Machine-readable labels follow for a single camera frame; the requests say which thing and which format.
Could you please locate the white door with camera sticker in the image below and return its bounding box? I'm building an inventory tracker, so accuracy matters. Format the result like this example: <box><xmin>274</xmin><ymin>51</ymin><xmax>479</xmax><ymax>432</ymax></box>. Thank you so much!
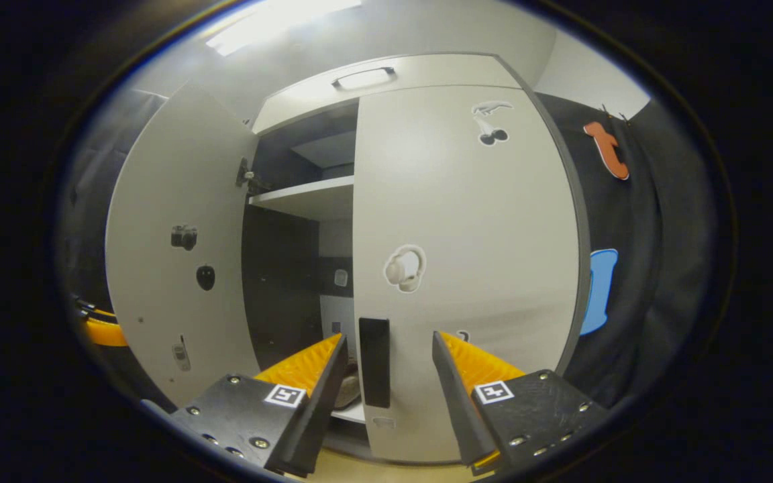
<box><xmin>105</xmin><ymin>84</ymin><xmax>261</xmax><ymax>408</ymax></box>

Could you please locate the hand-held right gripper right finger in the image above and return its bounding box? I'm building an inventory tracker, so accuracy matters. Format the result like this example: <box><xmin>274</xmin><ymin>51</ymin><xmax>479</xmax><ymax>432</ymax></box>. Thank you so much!
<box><xmin>432</xmin><ymin>330</ymin><xmax>609</xmax><ymax>476</ymax></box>

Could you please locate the metal door hinge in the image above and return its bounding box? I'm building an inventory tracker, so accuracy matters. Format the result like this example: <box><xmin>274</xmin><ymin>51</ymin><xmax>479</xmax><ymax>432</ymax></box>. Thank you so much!
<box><xmin>236</xmin><ymin>158</ymin><xmax>270</xmax><ymax>195</ymax></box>

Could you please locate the white door with calendar sticker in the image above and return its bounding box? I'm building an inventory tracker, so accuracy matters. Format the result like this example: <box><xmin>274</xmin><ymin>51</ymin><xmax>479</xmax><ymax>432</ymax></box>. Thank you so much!
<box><xmin>352</xmin><ymin>85</ymin><xmax>582</xmax><ymax>465</ymax></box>

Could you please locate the white cabinet shelf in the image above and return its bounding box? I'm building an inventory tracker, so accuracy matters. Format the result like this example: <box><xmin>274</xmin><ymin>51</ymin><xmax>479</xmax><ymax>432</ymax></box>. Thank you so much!
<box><xmin>248</xmin><ymin>175</ymin><xmax>355</xmax><ymax>222</ymax></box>
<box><xmin>291</xmin><ymin>129</ymin><xmax>358</xmax><ymax>169</ymax></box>

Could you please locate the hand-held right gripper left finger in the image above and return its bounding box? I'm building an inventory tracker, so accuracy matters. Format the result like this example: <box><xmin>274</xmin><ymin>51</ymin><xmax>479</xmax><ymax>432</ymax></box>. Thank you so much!
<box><xmin>170</xmin><ymin>333</ymin><xmax>349</xmax><ymax>478</ymax></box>

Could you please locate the white cabinet drawer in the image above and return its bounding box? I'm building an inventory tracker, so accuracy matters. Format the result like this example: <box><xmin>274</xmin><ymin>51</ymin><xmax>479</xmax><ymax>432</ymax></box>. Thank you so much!
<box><xmin>252</xmin><ymin>54</ymin><xmax>521</xmax><ymax>135</ymax></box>

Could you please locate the brown shoe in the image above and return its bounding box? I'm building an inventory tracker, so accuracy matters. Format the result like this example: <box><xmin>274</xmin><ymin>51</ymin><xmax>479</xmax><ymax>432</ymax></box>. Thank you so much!
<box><xmin>334</xmin><ymin>372</ymin><xmax>362</xmax><ymax>411</ymax></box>

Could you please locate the black drawer handle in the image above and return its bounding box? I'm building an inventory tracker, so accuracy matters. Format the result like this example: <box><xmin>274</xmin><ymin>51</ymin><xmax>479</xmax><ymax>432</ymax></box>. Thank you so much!
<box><xmin>331</xmin><ymin>66</ymin><xmax>397</xmax><ymax>92</ymax></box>

